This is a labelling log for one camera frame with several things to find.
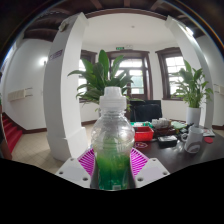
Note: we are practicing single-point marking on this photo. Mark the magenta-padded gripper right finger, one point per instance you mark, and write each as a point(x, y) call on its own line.
point(151, 170)

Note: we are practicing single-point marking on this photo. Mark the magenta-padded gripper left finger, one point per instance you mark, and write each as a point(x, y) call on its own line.
point(71, 171)

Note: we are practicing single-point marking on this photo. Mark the clear bottle with green drink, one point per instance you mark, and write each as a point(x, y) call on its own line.
point(112, 146)

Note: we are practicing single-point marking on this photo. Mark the round patterned coaster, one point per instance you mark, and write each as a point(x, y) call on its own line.
point(141, 145)

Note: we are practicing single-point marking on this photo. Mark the small black box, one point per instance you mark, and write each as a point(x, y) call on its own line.
point(167, 141)

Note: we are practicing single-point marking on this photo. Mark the red plastic basket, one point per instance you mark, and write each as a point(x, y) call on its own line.
point(144, 134)

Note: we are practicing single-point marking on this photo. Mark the green cloth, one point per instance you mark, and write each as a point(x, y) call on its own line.
point(178, 125)

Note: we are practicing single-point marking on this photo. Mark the black office chair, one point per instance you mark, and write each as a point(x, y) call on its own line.
point(146, 111)

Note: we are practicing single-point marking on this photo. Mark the flat round red coaster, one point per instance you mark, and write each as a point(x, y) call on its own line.
point(209, 140)

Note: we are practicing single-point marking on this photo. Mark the green plant in white pot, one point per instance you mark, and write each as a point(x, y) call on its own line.
point(193, 115)
point(100, 75)

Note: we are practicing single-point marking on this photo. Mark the dark wooden double door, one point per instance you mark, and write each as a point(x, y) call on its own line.
point(136, 78)

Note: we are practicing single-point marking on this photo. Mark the dark wooden framed window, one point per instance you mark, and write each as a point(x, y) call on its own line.
point(87, 56)
point(174, 66)

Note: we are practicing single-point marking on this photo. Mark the green exit sign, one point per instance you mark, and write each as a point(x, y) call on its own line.
point(120, 48)

